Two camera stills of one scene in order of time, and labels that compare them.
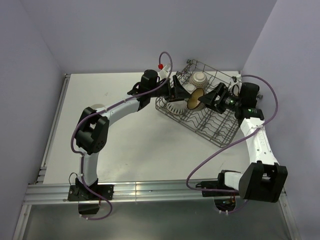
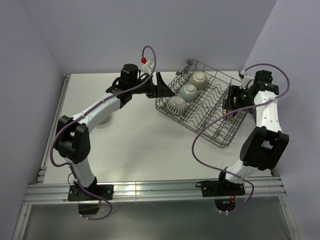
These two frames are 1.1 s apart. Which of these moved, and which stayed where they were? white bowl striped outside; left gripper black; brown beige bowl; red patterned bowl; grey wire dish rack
Moved: left gripper black; brown beige bowl
Stayed: grey wire dish rack; red patterned bowl; white bowl striped outside
